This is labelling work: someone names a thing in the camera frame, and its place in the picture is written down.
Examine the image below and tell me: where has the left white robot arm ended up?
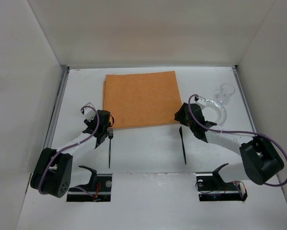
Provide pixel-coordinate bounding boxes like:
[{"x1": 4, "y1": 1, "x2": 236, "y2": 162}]
[{"x1": 30, "y1": 105, "x2": 114, "y2": 198}]

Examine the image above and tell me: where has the black plastic fork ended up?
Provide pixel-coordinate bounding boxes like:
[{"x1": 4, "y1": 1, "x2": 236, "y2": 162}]
[{"x1": 108, "y1": 128, "x2": 114, "y2": 169}]

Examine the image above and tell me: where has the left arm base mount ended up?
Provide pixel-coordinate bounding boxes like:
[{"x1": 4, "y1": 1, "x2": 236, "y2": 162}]
[{"x1": 66, "y1": 165, "x2": 113, "y2": 202}]

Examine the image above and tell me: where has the left aluminium table rail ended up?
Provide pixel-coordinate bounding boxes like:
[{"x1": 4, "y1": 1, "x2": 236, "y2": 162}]
[{"x1": 44, "y1": 65, "x2": 70, "y2": 148}]

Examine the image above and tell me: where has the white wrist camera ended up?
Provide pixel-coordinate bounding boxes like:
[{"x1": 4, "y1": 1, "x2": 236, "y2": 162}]
[
  {"x1": 80, "y1": 102, "x2": 96, "y2": 122},
  {"x1": 195, "y1": 95, "x2": 206, "y2": 107}
]

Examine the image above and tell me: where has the right aluminium table rail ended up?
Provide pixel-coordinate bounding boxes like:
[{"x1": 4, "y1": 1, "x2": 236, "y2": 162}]
[{"x1": 232, "y1": 66, "x2": 256, "y2": 132}]

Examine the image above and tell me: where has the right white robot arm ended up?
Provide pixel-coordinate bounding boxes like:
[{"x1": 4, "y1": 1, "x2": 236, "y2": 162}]
[{"x1": 174, "y1": 103, "x2": 284, "y2": 185}]

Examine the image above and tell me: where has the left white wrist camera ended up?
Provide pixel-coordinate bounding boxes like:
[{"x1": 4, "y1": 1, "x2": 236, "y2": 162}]
[{"x1": 80, "y1": 102, "x2": 96, "y2": 122}]

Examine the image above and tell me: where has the black plastic knife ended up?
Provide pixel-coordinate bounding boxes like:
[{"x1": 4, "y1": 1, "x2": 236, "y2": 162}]
[{"x1": 179, "y1": 127, "x2": 187, "y2": 165}]

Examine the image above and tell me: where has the orange cloth placemat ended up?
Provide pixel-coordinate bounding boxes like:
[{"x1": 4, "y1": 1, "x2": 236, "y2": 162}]
[{"x1": 103, "y1": 71, "x2": 182, "y2": 129}]

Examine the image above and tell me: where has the clear plastic cup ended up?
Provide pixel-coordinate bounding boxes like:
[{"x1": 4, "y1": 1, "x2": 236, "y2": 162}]
[{"x1": 216, "y1": 83, "x2": 235, "y2": 104}]

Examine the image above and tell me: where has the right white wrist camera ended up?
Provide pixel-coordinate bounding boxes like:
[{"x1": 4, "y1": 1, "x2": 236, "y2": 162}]
[{"x1": 195, "y1": 95, "x2": 206, "y2": 107}]

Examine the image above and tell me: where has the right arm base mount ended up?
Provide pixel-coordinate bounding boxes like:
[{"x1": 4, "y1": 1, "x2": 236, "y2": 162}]
[{"x1": 195, "y1": 163, "x2": 248, "y2": 202}]

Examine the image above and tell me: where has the white ceramic plate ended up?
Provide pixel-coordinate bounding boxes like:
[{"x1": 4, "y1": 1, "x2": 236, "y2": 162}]
[{"x1": 202, "y1": 99, "x2": 227, "y2": 126}]

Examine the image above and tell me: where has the aluminium table rail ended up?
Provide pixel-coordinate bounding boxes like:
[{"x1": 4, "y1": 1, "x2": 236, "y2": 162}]
[
  {"x1": 232, "y1": 66, "x2": 256, "y2": 132},
  {"x1": 44, "y1": 65, "x2": 70, "y2": 148}
]

